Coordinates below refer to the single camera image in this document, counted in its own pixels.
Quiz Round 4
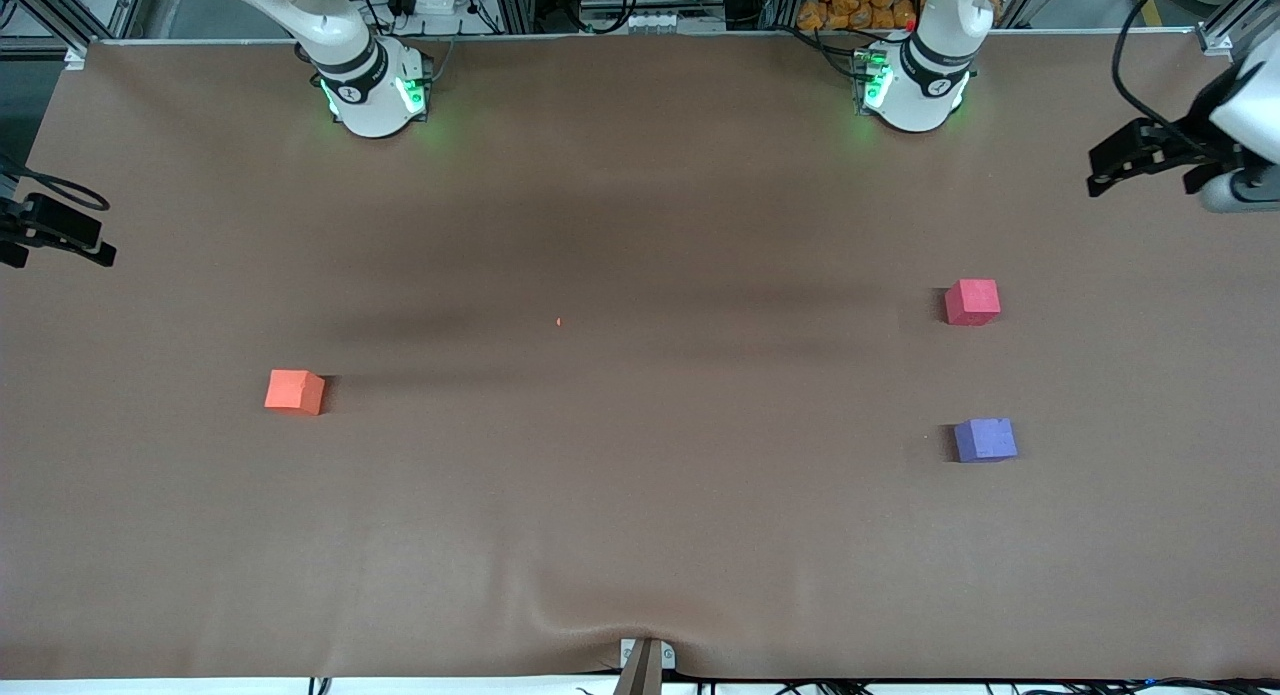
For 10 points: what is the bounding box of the orange foam block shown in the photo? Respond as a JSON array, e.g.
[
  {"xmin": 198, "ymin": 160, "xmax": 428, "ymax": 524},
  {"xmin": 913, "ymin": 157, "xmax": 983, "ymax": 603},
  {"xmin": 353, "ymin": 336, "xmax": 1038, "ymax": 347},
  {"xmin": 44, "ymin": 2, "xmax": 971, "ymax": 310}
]
[{"xmin": 264, "ymin": 368, "xmax": 327, "ymax": 417}]

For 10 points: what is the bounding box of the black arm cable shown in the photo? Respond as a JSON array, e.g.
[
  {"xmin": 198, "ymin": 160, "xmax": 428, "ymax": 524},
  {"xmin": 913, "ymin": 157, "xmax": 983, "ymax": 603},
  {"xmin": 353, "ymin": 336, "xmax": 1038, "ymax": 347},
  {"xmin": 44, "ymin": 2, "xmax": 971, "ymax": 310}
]
[
  {"xmin": 1112, "ymin": 0, "xmax": 1216, "ymax": 154},
  {"xmin": 0, "ymin": 155, "xmax": 111, "ymax": 214}
]

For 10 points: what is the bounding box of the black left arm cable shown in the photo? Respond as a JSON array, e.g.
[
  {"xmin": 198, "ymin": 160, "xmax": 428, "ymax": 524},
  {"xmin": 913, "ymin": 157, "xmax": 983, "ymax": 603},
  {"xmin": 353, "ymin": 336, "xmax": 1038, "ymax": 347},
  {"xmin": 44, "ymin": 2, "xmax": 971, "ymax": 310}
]
[{"xmin": 1112, "ymin": 0, "xmax": 1216, "ymax": 154}]

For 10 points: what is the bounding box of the bag of orange items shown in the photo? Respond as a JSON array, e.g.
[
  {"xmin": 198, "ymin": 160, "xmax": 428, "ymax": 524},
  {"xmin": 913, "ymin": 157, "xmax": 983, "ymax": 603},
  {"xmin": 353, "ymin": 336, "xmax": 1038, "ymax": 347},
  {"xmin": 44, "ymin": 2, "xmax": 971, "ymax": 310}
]
[{"xmin": 796, "ymin": 0, "xmax": 918, "ymax": 32}]

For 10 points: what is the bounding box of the brown table mat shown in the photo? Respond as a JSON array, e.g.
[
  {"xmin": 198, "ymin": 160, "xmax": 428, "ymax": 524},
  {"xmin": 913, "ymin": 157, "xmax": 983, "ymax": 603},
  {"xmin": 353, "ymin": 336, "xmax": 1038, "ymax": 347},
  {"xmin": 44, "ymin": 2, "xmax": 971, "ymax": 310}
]
[{"xmin": 0, "ymin": 33, "xmax": 1280, "ymax": 682}]

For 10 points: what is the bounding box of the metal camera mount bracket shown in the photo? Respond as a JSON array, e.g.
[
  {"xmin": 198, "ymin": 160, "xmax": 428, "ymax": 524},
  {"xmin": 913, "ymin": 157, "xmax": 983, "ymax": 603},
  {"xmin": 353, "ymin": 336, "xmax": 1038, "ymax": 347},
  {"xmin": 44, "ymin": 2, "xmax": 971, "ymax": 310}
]
[{"xmin": 618, "ymin": 637, "xmax": 677, "ymax": 695}]

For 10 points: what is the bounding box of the purple foam block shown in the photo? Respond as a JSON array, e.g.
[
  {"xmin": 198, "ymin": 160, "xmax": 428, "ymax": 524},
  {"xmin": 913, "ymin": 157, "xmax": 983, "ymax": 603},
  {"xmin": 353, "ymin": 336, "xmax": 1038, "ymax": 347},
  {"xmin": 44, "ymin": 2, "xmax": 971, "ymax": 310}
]
[{"xmin": 952, "ymin": 417, "xmax": 1019, "ymax": 465}]

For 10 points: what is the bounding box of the aluminium frame strut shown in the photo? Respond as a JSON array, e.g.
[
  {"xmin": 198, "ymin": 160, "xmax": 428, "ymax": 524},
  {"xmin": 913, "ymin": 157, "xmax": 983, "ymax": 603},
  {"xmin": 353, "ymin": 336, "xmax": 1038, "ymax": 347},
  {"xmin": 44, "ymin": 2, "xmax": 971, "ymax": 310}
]
[
  {"xmin": 1195, "ymin": 0, "xmax": 1280, "ymax": 58},
  {"xmin": 0, "ymin": 0, "xmax": 151, "ymax": 72}
]

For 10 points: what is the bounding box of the red foam block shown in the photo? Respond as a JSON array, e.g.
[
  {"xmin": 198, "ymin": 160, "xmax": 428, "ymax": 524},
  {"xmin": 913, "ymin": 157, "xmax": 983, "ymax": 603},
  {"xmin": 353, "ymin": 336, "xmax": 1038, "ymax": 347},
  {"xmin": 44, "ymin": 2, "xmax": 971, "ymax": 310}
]
[{"xmin": 943, "ymin": 278, "xmax": 1002, "ymax": 327}]

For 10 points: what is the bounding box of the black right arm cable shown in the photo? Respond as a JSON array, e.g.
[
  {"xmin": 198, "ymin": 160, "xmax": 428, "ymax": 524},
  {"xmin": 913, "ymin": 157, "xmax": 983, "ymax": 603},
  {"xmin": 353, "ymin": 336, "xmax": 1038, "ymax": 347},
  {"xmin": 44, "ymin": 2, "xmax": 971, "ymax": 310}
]
[{"xmin": 0, "ymin": 155, "xmax": 111, "ymax": 214}]

